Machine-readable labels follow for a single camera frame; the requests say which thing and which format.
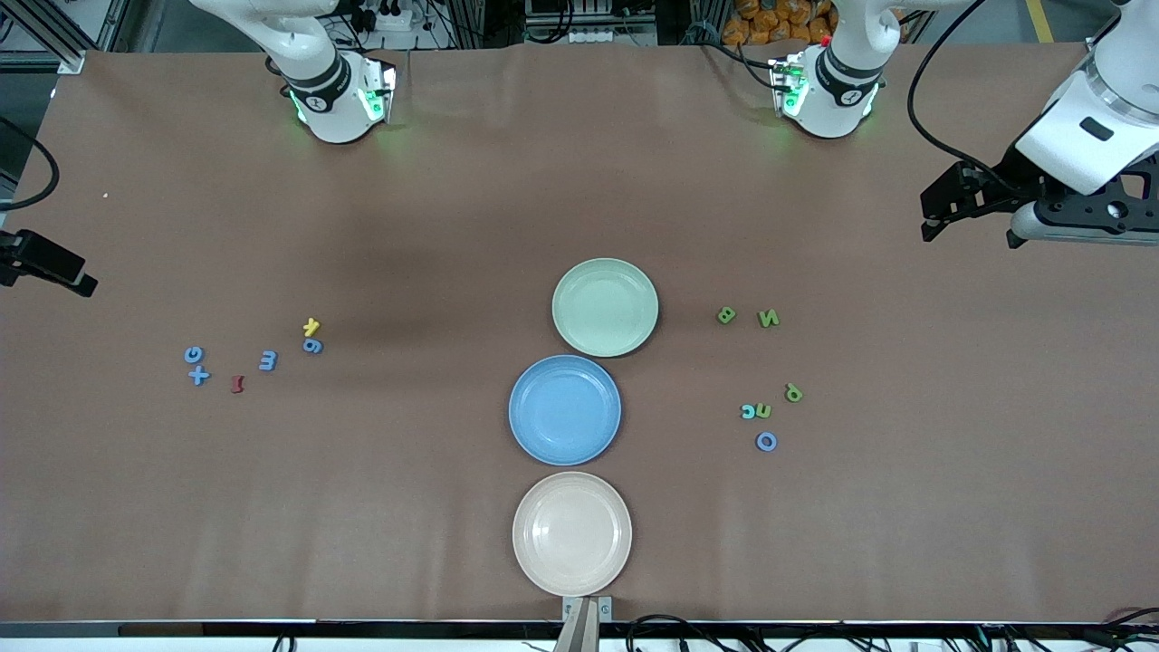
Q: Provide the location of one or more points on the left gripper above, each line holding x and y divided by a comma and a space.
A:
1012, 177

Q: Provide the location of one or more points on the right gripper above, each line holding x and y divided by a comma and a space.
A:
36, 256

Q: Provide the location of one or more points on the blue letter G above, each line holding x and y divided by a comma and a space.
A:
188, 355

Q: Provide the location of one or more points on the blue plus sign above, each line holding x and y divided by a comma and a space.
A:
198, 375

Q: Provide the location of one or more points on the green letter N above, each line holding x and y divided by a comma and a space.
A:
769, 318

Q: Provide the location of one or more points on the blue letter E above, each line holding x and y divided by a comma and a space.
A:
268, 360

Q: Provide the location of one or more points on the green letter P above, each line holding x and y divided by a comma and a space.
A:
793, 393

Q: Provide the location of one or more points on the green letter B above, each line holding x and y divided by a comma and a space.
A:
726, 315

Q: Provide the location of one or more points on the blue number six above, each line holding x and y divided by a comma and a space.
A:
309, 344

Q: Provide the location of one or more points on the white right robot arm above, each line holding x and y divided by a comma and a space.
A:
308, 54

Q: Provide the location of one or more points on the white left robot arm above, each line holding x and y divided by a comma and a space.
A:
842, 81

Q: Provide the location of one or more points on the bag of oranges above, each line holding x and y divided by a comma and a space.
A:
779, 18

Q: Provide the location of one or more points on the yellow letter K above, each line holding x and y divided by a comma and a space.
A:
311, 326

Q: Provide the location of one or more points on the purple letter O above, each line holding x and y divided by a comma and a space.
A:
759, 441

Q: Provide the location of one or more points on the green plate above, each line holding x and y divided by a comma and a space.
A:
605, 308

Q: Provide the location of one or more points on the brown table cover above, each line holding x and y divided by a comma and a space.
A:
362, 507

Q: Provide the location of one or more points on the white electronics box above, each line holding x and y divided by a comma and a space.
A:
589, 18

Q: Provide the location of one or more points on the white power strip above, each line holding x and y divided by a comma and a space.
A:
389, 16

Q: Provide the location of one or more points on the blue plate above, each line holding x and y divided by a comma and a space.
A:
565, 410

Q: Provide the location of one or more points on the beige plate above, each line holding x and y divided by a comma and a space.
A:
572, 534

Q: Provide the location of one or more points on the aluminium frame profile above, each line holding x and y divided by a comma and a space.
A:
54, 36

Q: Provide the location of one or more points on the table edge rail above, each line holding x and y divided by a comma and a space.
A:
272, 628

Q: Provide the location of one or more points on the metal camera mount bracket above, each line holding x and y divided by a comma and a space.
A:
587, 620

